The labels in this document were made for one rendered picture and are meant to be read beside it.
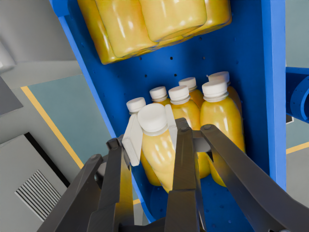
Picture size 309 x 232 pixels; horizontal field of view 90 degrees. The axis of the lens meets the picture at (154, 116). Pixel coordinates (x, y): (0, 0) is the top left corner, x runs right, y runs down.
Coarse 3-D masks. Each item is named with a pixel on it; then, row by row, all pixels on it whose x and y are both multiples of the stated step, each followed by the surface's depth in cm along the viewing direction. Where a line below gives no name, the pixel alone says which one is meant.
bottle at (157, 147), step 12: (144, 132) 21; (156, 132) 20; (168, 132) 21; (144, 144) 22; (156, 144) 20; (168, 144) 20; (144, 156) 24; (156, 156) 21; (168, 156) 21; (156, 168) 23; (168, 168) 23; (168, 180) 25; (168, 192) 30
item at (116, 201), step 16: (112, 144) 14; (112, 160) 12; (112, 176) 10; (128, 176) 12; (112, 192) 9; (128, 192) 10; (112, 208) 7; (128, 208) 9; (96, 224) 7; (112, 224) 6; (128, 224) 8
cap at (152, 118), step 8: (152, 104) 21; (160, 104) 21; (144, 112) 20; (152, 112) 20; (160, 112) 19; (144, 120) 19; (152, 120) 19; (160, 120) 19; (144, 128) 20; (152, 128) 19; (160, 128) 20
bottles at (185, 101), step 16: (80, 0) 24; (96, 16) 24; (96, 32) 25; (208, 32) 31; (96, 48) 27; (192, 80) 35; (160, 96) 35; (176, 96) 29; (192, 96) 35; (176, 112) 30; (192, 112) 29; (240, 112) 31; (192, 128) 30; (144, 160) 33
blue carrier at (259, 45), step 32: (64, 0) 17; (256, 0) 22; (224, 32) 30; (256, 32) 24; (96, 64) 28; (128, 64) 36; (160, 64) 39; (192, 64) 38; (224, 64) 33; (256, 64) 27; (96, 96) 24; (128, 96) 36; (256, 96) 29; (256, 128) 32; (256, 160) 36; (160, 192) 39; (224, 192) 34; (224, 224) 28
